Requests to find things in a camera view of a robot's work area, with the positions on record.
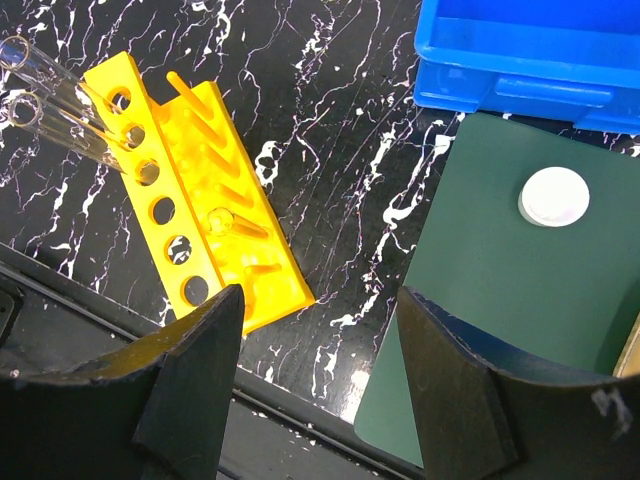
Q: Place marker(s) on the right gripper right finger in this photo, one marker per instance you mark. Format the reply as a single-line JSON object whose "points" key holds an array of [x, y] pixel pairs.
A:
{"points": [[485, 409]]}

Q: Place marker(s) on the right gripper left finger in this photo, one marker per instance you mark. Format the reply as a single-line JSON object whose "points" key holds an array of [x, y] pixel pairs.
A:
{"points": [[155, 409]]}

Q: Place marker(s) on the yellow test tube rack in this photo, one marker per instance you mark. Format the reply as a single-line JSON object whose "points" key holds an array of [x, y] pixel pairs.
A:
{"points": [[189, 159]]}

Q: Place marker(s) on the clear test tube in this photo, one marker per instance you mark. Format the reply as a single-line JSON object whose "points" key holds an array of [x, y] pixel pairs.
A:
{"points": [[33, 114], [222, 221], [49, 78]]}

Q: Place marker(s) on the blue plastic compartment bin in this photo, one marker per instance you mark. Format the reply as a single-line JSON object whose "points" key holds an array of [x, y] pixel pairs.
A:
{"points": [[575, 61]]}

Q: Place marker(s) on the green mat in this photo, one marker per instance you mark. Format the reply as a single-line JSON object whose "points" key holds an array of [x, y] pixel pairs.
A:
{"points": [[569, 295]]}

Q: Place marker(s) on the white round cap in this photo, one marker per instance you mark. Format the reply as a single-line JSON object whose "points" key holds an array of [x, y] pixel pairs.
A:
{"points": [[554, 197]]}

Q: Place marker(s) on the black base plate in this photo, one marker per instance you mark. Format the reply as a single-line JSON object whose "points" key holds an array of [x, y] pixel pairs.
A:
{"points": [[49, 324]]}

